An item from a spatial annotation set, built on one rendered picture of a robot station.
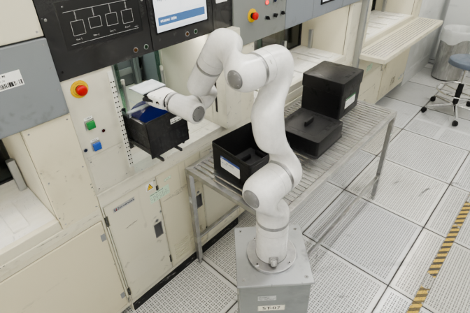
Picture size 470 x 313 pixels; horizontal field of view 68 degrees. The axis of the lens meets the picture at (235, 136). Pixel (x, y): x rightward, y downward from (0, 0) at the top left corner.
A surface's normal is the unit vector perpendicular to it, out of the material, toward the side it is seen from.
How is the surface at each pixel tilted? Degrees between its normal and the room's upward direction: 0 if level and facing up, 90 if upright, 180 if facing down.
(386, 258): 0
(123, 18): 90
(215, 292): 0
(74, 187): 90
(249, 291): 90
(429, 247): 0
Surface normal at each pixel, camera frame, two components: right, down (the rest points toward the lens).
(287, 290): 0.04, 0.54
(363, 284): -0.03, -0.84
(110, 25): 0.74, 0.35
